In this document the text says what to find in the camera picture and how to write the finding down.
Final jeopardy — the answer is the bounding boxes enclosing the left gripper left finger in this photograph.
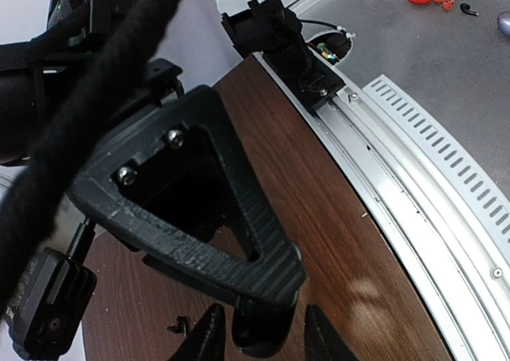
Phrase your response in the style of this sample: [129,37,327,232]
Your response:
[169,304,226,361]

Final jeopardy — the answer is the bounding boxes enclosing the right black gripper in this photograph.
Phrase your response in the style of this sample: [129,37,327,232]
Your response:
[68,59,306,357]

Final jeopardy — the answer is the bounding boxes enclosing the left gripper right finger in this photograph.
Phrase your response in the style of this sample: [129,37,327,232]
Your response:
[304,304,358,361]

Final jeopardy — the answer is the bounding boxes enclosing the black earbud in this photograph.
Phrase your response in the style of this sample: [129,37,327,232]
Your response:
[460,2,479,17]
[167,316,189,337]

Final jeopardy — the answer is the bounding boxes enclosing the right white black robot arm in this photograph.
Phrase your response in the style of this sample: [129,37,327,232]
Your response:
[1,0,306,360]

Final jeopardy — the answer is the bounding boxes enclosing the black earbud on floor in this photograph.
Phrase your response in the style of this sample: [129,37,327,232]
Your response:
[460,2,479,17]

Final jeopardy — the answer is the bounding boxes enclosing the right black camera cable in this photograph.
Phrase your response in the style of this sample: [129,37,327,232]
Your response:
[0,0,192,298]

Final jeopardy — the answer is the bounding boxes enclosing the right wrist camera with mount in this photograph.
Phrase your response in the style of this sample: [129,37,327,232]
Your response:
[4,218,97,360]

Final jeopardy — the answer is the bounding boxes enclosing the front aluminium rail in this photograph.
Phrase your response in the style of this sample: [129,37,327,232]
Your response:
[254,0,510,361]

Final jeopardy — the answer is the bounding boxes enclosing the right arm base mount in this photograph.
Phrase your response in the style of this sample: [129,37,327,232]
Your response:
[222,0,346,112]

